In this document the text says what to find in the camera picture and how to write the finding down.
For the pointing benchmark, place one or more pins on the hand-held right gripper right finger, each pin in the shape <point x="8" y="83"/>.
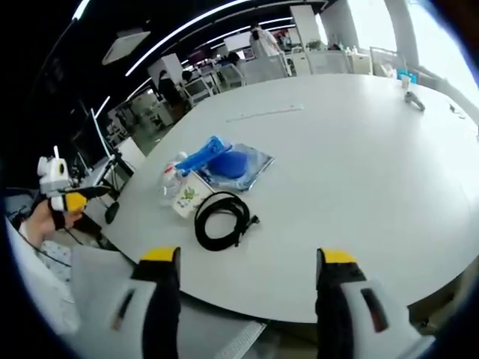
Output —
<point x="337" y="299"/>

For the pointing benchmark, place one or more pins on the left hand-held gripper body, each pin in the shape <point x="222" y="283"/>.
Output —
<point x="54" y="174"/>

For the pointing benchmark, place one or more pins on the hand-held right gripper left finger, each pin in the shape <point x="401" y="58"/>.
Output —
<point x="159" y="299"/>

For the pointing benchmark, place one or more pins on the clear plastic bottle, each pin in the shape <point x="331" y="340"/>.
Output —
<point x="170" y="185"/>

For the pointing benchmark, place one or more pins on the white packet with green print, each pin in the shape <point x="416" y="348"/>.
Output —
<point x="187" y="198"/>

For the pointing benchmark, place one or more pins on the blue plastic tool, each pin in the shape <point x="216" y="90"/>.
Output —
<point x="204" y="155"/>

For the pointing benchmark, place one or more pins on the blue round pad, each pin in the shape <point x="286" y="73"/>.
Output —
<point x="230" y="164"/>

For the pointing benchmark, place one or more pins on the blue cloth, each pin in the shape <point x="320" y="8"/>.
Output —
<point x="258" y="166"/>

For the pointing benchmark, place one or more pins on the person's left hand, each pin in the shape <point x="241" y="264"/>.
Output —
<point x="42" y="220"/>

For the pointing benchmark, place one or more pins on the black computer monitor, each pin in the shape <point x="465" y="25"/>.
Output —
<point x="88" y="138"/>

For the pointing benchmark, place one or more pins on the person's white clothing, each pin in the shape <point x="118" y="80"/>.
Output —
<point x="33" y="276"/>

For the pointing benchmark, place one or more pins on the white perforated strip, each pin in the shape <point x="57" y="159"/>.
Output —
<point x="239" y="342"/>

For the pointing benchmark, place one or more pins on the white round table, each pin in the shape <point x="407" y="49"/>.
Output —
<point x="337" y="187"/>

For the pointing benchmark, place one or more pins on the ceiling air conditioner unit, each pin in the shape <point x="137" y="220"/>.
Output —
<point x="125" y="46"/>

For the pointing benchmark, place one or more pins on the small grey item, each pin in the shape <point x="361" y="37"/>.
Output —
<point x="457" y="111"/>

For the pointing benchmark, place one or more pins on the blue and white box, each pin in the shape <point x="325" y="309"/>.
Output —
<point x="408" y="78"/>

